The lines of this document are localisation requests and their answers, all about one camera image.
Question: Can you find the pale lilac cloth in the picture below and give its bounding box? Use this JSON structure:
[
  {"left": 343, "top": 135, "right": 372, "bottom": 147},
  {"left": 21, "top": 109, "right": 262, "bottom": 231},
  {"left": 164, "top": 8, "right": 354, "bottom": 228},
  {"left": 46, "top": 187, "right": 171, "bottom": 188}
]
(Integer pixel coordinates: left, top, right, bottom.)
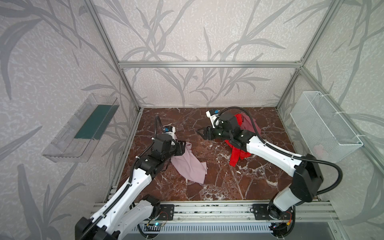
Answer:
[{"left": 171, "top": 142, "right": 208, "bottom": 184}]

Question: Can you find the red cloth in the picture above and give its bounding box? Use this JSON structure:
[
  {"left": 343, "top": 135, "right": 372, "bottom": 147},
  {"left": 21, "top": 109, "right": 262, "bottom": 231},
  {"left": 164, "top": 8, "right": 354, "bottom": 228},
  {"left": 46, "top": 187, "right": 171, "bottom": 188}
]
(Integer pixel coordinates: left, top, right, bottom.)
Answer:
[{"left": 225, "top": 114, "right": 252, "bottom": 167}]

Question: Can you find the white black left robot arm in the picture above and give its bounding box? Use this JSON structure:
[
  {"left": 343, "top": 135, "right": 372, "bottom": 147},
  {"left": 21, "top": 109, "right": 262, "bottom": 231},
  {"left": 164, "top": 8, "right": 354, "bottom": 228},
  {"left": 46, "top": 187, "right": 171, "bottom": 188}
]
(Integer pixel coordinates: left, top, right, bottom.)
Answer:
[{"left": 75, "top": 134, "right": 186, "bottom": 240}]

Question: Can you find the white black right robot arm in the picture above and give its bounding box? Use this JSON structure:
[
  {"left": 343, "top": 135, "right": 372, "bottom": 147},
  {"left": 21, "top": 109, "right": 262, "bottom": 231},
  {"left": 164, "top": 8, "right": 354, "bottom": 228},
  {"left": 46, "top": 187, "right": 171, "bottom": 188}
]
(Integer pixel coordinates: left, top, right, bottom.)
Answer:
[{"left": 197, "top": 110, "right": 323, "bottom": 220}]

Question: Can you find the dusty pink ribbed cloth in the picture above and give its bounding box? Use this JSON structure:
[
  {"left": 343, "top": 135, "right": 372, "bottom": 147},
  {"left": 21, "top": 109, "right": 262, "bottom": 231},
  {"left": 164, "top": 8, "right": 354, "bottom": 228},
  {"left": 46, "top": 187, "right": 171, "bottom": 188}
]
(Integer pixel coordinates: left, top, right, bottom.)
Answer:
[{"left": 240, "top": 113, "right": 261, "bottom": 134}]

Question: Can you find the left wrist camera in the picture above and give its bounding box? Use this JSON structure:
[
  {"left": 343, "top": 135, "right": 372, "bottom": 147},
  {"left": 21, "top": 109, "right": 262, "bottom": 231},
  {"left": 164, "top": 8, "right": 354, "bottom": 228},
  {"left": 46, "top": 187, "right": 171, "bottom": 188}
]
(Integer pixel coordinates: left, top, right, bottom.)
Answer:
[{"left": 164, "top": 126, "right": 177, "bottom": 140}]

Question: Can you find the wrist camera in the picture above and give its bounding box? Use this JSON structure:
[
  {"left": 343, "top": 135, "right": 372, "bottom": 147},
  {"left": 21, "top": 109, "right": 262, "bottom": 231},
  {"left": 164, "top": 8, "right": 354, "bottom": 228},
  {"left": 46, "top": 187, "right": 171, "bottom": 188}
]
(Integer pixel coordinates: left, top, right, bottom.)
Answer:
[
  {"left": 164, "top": 126, "right": 177, "bottom": 140},
  {"left": 206, "top": 109, "right": 220, "bottom": 128}
]

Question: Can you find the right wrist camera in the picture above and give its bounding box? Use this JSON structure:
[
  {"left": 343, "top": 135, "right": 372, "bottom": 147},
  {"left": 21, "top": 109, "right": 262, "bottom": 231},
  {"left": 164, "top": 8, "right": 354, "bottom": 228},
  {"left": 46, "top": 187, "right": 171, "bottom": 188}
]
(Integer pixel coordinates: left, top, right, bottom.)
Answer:
[{"left": 206, "top": 109, "right": 220, "bottom": 128}]

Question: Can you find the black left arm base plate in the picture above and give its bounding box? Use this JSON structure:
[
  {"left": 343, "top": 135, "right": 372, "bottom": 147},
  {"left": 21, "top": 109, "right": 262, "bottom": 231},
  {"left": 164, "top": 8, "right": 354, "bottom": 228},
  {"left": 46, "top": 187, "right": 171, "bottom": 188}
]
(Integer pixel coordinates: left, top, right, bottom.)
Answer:
[{"left": 150, "top": 204, "right": 175, "bottom": 221}]

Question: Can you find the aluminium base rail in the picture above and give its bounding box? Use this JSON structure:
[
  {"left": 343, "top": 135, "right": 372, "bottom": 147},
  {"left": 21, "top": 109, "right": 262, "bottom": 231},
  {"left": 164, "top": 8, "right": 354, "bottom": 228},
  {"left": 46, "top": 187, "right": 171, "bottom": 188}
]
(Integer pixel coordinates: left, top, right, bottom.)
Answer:
[{"left": 89, "top": 200, "right": 341, "bottom": 224}]

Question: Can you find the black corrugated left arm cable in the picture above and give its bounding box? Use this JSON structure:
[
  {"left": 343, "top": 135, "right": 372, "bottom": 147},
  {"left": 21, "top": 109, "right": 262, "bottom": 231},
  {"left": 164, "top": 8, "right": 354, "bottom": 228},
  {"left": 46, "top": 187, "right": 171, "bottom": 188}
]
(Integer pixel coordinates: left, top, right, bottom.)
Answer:
[{"left": 78, "top": 115, "right": 164, "bottom": 240}]

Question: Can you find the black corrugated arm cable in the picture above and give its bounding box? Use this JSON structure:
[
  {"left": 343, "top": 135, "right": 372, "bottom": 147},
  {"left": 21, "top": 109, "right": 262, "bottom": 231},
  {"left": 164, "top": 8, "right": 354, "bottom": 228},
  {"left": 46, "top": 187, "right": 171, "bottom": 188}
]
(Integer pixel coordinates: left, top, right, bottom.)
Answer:
[
  {"left": 78, "top": 115, "right": 164, "bottom": 240},
  {"left": 213, "top": 106, "right": 343, "bottom": 196}
]

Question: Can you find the aluminium rear horizontal frame bar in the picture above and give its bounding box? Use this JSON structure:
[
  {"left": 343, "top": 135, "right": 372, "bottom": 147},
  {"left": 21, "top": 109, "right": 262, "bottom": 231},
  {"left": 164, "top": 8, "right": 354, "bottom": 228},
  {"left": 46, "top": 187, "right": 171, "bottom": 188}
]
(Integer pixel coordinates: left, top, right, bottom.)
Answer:
[{"left": 118, "top": 61, "right": 301, "bottom": 69}]

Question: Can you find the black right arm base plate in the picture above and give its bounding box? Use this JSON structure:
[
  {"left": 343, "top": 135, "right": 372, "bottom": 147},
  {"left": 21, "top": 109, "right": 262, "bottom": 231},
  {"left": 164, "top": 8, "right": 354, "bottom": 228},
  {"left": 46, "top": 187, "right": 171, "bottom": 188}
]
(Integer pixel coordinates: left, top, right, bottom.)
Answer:
[{"left": 250, "top": 203, "right": 295, "bottom": 222}]

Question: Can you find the clear plastic wall bin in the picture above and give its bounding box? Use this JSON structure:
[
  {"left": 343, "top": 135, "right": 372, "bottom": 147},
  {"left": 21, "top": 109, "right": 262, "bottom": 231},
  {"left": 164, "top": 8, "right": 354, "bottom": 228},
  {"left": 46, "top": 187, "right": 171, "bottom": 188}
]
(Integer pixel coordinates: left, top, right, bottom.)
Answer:
[{"left": 42, "top": 94, "right": 120, "bottom": 163}]

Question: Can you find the white wire mesh basket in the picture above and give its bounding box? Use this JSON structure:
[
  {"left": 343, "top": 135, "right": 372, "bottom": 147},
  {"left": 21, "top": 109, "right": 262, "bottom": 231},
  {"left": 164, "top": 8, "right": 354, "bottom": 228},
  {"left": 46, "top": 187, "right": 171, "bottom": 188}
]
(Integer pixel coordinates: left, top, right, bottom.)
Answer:
[{"left": 291, "top": 91, "right": 364, "bottom": 163}]

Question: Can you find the aluminium left corner post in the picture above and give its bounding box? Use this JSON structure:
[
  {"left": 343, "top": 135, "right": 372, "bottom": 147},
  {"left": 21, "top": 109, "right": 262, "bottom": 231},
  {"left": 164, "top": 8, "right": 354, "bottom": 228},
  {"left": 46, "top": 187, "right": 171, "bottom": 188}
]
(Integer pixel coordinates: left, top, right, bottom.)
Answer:
[{"left": 84, "top": 0, "right": 141, "bottom": 111}]

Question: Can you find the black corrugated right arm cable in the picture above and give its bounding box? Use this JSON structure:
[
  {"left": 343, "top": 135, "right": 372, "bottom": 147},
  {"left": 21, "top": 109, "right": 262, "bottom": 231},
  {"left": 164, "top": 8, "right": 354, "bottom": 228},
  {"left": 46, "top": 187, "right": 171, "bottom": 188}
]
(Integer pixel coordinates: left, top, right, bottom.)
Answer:
[{"left": 213, "top": 106, "right": 343, "bottom": 196}]

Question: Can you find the aluminium corner frame post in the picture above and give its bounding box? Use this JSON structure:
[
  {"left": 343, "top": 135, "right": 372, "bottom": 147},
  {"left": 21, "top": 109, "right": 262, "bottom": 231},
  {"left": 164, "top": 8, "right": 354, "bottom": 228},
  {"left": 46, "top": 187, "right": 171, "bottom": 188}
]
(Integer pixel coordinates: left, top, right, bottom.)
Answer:
[{"left": 276, "top": 0, "right": 344, "bottom": 111}]

